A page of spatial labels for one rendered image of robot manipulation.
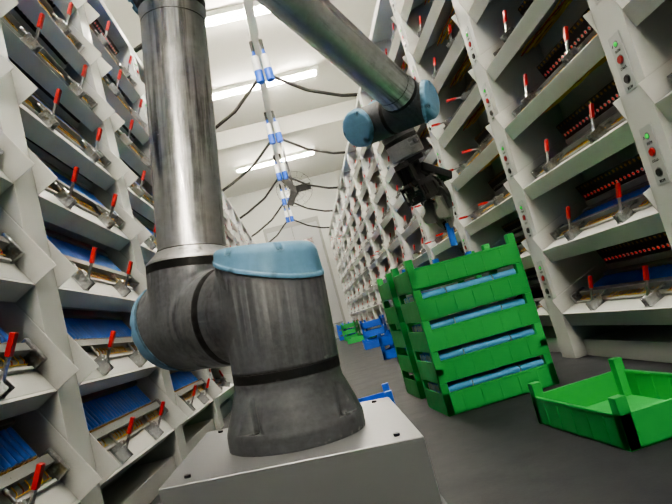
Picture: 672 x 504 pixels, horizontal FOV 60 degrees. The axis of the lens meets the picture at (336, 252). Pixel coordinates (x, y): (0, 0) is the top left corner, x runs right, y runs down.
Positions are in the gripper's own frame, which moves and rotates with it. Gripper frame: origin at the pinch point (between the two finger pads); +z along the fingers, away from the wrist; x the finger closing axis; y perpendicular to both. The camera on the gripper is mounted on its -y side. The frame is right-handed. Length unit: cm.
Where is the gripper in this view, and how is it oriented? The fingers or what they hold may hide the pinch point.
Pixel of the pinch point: (448, 223)
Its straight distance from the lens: 157.7
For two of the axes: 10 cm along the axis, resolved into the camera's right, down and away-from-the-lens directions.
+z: 4.6, 8.9, 0.5
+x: 5.6, -2.5, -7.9
